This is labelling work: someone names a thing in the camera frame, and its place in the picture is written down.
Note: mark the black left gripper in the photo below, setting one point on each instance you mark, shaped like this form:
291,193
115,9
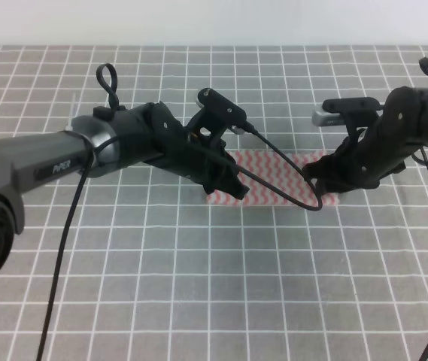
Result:
189,158

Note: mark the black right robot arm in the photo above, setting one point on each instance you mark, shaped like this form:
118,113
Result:
380,138

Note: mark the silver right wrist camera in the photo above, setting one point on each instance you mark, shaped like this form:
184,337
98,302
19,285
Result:
348,112

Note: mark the grey grid tablecloth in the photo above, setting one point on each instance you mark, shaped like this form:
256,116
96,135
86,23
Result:
151,272

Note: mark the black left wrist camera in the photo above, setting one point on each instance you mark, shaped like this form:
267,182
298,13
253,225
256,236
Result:
232,116

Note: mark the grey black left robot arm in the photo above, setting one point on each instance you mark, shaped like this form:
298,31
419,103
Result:
109,140

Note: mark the pink white wavy towel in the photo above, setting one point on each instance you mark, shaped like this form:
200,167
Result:
273,169

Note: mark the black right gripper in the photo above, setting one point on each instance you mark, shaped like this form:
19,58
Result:
342,171

